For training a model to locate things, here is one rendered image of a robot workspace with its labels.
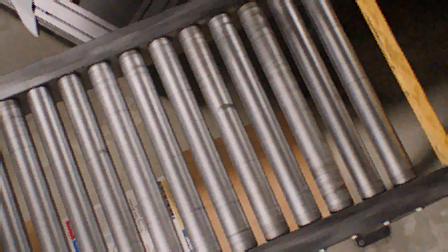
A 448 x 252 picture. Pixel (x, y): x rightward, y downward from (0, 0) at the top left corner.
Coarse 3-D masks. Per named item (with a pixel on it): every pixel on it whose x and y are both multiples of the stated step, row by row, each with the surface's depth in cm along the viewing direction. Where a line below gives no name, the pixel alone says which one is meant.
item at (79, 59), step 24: (192, 0) 125; (216, 0) 125; (240, 0) 125; (264, 0) 127; (144, 24) 124; (168, 24) 124; (192, 24) 124; (240, 24) 134; (72, 48) 124; (96, 48) 123; (120, 48) 123; (144, 48) 125; (24, 72) 123; (48, 72) 123; (72, 72) 123; (120, 72) 132; (0, 96) 122; (24, 96) 124
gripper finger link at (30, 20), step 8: (16, 0) 77; (24, 0) 77; (32, 0) 77; (16, 8) 77; (24, 8) 77; (32, 8) 77; (24, 16) 77; (32, 16) 76; (32, 24) 76; (32, 32) 77
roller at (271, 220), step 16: (192, 32) 123; (192, 48) 123; (208, 48) 124; (192, 64) 123; (208, 64) 122; (208, 80) 121; (208, 96) 121; (224, 96) 120; (224, 112) 119; (224, 128) 118; (240, 128) 118; (224, 144) 119; (240, 144) 117; (240, 160) 117; (256, 160) 117; (240, 176) 117; (256, 176) 116; (256, 192) 115; (272, 192) 116; (256, 208) 115; (272, 208) 114; (272, 224) 113
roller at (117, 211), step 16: (64, 80) 122; (80, 80) 123; (64, 96) 122; (80, 96) 121; (80, 112) 120; (80, 128) 119; (96, 128) 120; (80, 144) 119; (96, 144) 119; (96, 160) 118; (112, 160) 120; (96, 176) 117; (112, 176) 117; (96, 192) 118; (112, 192) 116; (112, 208) 115; (128, 208) 116; (112, 224) 115; (128, 224) 115; (128, 240) 113
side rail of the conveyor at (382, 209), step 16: (432, 176) 114; (384, 192) 114; (400, 192) 114; (416, 192) 113; (432, 192) 113; (352, 208) 113; (368, 208) 113; (384, 208) 113; (400, 208) 113; (416, 208) 113; (320, 224) 113; (336, 224) 113; (352, 224) 112; (368, 224) 112; (384, 224) 114; (272, 240) 112; (288, 240) 112; (304, 240) 112; (320, 240) 112; (336, 240) 112
